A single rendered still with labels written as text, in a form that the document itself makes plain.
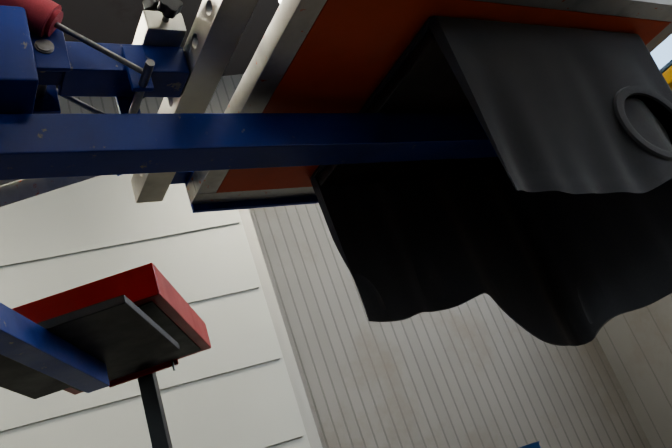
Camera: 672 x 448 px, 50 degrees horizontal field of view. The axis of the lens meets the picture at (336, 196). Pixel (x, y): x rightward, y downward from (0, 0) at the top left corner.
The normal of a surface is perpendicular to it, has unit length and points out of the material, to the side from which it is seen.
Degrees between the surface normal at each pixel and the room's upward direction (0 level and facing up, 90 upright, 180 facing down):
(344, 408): 90
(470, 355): 90
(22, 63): 90
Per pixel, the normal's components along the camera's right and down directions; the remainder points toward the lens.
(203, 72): 0.32, 0.85
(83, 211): 0.25, -0.49
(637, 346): -0.92, 0.16
